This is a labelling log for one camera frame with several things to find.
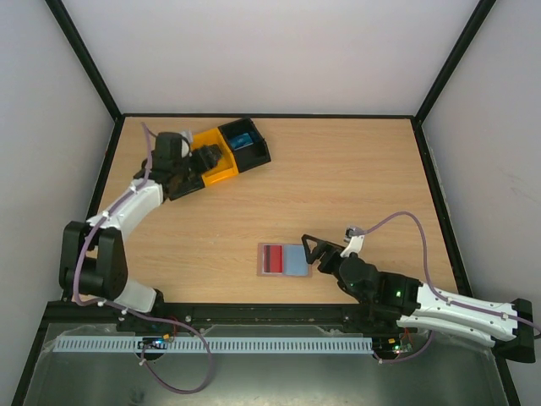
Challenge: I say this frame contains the black VIP card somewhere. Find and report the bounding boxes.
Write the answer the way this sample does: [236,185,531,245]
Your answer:
[209,144,223,167]

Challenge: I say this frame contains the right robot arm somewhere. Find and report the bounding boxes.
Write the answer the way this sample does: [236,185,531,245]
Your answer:
[301,234,536,364]

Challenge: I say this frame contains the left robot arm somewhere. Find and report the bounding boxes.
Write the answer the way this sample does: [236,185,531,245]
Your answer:
[59,129,226,313]

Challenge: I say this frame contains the blue card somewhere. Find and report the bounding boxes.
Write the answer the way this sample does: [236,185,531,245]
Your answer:
[229,132,254,151]

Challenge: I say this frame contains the yellow bin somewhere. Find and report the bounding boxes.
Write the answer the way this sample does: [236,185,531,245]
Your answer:
[192,128,239,187]

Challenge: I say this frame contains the black bin left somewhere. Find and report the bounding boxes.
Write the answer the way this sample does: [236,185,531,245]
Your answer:
[162,170,205,201]

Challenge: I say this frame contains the black bin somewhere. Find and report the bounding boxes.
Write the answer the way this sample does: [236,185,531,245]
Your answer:
[218,118,271,173]
[162,170,205,201]

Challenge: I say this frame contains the black bin right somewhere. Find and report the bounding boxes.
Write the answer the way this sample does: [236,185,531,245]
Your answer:
[218,118,271,173]

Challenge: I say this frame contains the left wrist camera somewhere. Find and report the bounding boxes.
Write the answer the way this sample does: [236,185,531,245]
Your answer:
[179,129,194,158]

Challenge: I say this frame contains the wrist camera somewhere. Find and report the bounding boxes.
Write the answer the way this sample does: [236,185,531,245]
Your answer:
[340,226,366,258]
[179,129,194,158]

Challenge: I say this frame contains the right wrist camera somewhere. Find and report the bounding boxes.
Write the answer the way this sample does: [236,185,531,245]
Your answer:
[340,226,366,258]

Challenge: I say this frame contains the slotted cable duct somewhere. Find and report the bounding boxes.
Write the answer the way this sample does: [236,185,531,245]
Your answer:
[52,336,373,354]

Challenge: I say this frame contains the black aluminium frame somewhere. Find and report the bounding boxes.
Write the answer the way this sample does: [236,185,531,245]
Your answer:
[0,0,541,406]

